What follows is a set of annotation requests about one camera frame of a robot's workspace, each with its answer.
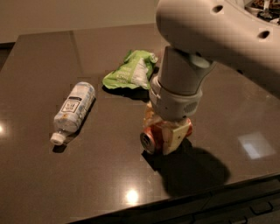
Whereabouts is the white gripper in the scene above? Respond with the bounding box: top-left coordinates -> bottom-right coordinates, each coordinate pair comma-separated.
143,77 -> 202,155

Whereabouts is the red coke can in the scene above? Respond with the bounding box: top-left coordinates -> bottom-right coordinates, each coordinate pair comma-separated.
139,117 -> 193,155

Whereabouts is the dark drawer front with handles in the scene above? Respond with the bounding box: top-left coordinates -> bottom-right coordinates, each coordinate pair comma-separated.
70,173 -> 280,224

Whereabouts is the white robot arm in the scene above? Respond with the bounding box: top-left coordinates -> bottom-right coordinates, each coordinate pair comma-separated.
140,0 -> 280,155

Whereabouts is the green chip bag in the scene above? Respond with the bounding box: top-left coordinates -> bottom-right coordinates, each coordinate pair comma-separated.
102,50 -> 158,90

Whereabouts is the clear plastic water bottle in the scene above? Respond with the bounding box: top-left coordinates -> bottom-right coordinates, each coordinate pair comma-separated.
50,81 -> 95,145

